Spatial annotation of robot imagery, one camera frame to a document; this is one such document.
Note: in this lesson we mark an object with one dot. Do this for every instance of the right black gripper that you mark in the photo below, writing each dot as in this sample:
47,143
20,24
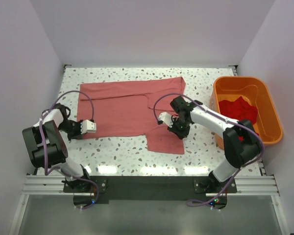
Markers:
177,129

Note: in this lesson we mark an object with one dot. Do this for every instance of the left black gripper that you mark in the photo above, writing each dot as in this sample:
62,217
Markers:
78,129

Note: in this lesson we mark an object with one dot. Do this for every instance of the pink t shirt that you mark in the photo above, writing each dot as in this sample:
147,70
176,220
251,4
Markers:
126,109

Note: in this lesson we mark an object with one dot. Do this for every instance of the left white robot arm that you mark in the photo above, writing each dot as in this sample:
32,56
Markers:
46,147

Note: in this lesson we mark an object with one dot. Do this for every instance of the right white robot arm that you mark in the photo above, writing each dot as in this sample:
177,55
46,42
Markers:
241,144

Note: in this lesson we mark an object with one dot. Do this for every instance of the red t shirt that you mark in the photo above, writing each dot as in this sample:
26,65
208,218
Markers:
239,109

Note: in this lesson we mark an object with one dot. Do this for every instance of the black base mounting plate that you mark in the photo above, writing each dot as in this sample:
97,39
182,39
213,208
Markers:
194,190

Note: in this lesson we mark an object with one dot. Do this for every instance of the orange plastic bin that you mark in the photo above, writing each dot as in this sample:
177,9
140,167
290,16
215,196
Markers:
256,93

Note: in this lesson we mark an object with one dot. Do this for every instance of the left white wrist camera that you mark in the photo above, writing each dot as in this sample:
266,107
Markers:
88,126

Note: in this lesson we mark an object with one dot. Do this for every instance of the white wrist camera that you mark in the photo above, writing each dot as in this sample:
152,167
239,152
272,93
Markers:
165,118
88,126

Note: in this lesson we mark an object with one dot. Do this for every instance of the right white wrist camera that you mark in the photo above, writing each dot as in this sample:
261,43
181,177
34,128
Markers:
165,118

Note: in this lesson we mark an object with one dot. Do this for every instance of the aluminium rail frame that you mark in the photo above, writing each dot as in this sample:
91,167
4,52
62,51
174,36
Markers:
45,209

